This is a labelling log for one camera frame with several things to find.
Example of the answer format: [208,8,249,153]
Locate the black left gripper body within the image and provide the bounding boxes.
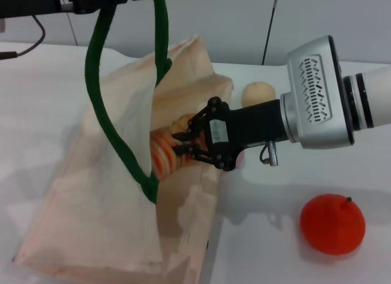
[0,0,77,19]

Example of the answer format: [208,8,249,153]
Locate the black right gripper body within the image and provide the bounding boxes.
[205,96,290,172]

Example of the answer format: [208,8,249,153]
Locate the orange striped spiral bread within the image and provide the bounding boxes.
[150,112,196,180]

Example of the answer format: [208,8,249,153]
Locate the cream canvas handbag green handles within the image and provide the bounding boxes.
[13,0,235,284]

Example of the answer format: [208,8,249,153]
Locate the beige round bun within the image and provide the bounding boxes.
[241,81,276,107]

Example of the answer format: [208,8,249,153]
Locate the silver right wrist housing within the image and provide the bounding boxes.
[280,35,356,150]

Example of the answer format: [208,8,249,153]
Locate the thin black vertical rod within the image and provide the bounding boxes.
[261,0,280,66]

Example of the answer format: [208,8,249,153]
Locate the orange persimmon toy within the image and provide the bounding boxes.
[299,194,367,256]

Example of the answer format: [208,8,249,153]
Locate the silver right gripper cable connector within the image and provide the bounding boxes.
[258,139,280,167]

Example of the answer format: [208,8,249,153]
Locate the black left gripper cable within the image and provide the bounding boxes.
[0,15,47,61]

